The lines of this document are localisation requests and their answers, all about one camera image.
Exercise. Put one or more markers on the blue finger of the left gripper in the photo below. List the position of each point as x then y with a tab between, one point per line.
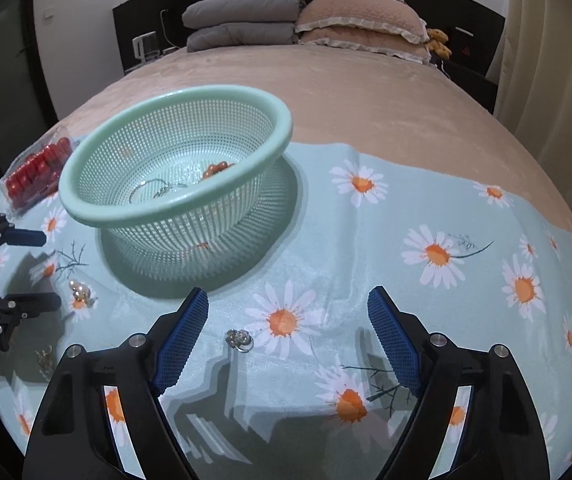
33	304
21	237

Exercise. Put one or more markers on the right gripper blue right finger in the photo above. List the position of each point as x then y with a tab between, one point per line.
388	323

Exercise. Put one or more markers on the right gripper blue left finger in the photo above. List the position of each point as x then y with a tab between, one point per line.
175	338

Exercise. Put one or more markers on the pearl earring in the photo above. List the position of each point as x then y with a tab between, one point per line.
82	296

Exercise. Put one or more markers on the silver rhinestone earring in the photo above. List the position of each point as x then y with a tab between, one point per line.
239	340

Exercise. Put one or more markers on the silver hoop earring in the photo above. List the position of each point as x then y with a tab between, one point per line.
153	188

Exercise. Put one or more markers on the clear box of cherry tomatoes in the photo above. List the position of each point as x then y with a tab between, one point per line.
34	174

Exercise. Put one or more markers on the daisy print blue cloth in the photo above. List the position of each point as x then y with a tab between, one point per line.
316	398

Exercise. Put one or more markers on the mint green plastic basket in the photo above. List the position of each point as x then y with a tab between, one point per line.
226	143

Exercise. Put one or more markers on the white appliance on nightstand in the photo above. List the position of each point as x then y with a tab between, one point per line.
146	47

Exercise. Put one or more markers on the beige bedspread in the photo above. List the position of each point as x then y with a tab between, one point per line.
396	110

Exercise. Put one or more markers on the lower beige ruffled pillow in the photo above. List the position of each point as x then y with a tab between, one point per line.
358	39

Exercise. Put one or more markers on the beige ruffled pillow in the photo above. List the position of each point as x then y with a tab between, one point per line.
358	39
393	17

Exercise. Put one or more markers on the brown teddy bear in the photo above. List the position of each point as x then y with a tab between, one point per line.
436	43

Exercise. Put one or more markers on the lower grey folded blanket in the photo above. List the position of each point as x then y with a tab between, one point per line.
241	34

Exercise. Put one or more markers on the grey folded blanket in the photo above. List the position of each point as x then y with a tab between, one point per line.
207	13
241	34

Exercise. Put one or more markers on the beige curtain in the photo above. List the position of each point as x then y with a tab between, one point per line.
535	103

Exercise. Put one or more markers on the upper beige ruffled pillow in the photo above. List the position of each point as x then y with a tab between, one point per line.
393	17

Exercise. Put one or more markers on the upper grey folded blanket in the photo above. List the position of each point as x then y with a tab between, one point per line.
207	13

